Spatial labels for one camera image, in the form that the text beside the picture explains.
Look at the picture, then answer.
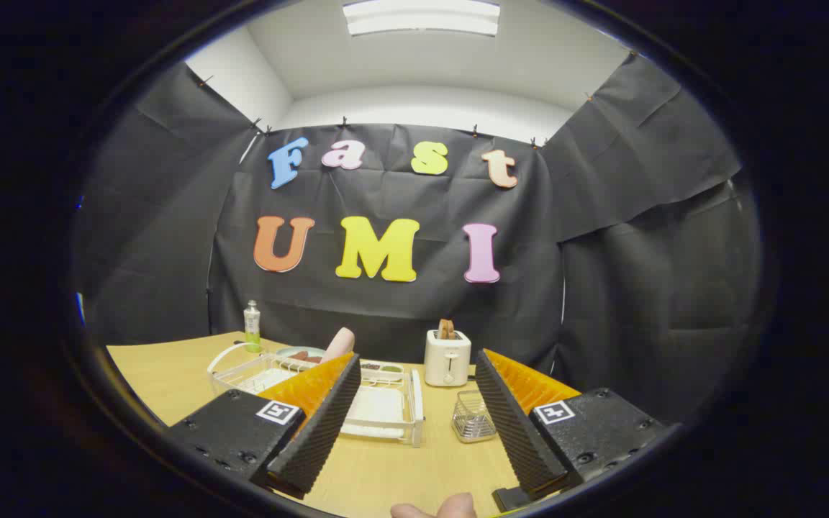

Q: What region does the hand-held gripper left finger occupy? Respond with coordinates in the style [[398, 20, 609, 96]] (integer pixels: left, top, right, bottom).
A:
[[168, 353, 362, 500]]

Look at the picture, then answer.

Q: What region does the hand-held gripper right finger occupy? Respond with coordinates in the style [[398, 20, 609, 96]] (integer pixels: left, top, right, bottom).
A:
[[475, 349, 676, 513]]

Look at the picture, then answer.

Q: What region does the metal wire basket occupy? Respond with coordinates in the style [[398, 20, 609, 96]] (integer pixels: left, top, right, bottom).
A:
[[452, 390, 498, 443]]

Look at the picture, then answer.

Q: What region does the white wire dish rack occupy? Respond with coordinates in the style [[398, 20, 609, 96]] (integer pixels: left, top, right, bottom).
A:
[[207, 342, 426, 448]]

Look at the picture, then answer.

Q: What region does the pink plate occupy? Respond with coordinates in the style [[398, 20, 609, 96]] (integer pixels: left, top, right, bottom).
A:
[[321, 327, 355, 364]]

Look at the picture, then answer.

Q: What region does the pale green small plate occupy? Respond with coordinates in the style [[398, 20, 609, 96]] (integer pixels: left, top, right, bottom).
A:
[[276, 347, 327, 364]]

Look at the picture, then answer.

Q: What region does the white divided condiment tray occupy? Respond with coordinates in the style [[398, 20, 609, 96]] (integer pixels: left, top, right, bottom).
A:
[[359, 360, 405, 380]]

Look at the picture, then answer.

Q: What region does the white toaster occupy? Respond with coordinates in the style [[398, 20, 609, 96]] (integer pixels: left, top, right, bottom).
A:
[[424, 330, 472, 388]]

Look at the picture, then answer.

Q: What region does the clear bottle with green liquid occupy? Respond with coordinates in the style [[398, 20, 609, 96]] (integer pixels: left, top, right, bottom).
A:
[[243, 300, 263, 353]]

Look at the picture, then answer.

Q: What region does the black backdrop cloth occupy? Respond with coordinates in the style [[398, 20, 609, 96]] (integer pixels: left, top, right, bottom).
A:
[[73, 54, 764, 425]]

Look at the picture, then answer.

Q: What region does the ceiling light panel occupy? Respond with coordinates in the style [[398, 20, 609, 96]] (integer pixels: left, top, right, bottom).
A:
[[343, 0, 502, 37]]

